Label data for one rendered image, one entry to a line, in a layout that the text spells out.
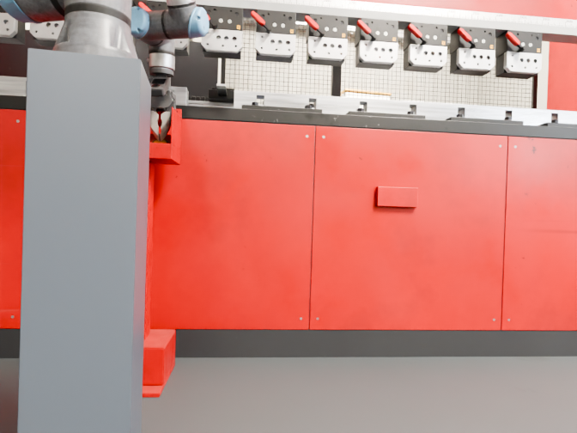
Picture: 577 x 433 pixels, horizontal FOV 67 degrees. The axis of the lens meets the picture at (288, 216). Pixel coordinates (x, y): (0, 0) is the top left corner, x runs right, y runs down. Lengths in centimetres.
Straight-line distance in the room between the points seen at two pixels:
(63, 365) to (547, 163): 170
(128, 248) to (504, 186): 141
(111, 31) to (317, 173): 90
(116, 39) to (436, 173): 119
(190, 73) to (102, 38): 144
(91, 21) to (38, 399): 65
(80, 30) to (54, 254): 39
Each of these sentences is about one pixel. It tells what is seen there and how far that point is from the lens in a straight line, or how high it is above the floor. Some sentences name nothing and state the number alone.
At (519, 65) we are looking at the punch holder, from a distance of 207.
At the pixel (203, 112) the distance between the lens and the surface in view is 159.
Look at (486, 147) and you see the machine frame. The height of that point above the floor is 78.
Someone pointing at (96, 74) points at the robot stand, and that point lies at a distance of 85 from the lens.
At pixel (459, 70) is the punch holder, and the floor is 111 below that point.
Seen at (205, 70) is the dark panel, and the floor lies 120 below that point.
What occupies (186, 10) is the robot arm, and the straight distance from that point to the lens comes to 129.
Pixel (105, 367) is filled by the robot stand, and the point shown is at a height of 24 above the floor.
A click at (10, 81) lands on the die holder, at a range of 191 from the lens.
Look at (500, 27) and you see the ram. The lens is 208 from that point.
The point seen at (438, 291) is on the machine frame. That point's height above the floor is 24.
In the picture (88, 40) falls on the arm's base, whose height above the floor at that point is 80.
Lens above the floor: 52
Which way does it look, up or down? 1 degrees down
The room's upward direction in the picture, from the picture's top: 2 degrees clockwise
